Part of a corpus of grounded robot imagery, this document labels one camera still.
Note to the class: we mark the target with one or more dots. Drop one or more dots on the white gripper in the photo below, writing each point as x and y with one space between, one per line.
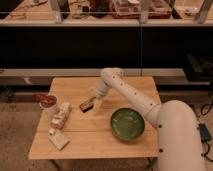
101 90

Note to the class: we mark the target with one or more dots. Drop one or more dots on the dark brown eraser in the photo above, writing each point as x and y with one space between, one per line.
87 105

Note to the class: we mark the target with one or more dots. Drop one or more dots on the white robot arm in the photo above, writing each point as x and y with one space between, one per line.
179 141

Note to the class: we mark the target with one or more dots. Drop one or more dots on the wooden table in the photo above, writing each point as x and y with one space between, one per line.
92 145

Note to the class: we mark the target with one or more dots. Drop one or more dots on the green bowl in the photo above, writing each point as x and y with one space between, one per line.
127 124

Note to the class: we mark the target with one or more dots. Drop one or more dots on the white cup with red lid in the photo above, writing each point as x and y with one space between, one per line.
48 103

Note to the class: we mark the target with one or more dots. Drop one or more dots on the long workbench with clutter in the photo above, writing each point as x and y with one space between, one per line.
106 13

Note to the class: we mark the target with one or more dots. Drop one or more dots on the black equipment on shelf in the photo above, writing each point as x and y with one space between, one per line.
198 69

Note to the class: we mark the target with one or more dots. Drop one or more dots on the black box on floor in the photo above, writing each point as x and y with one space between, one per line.
204 133

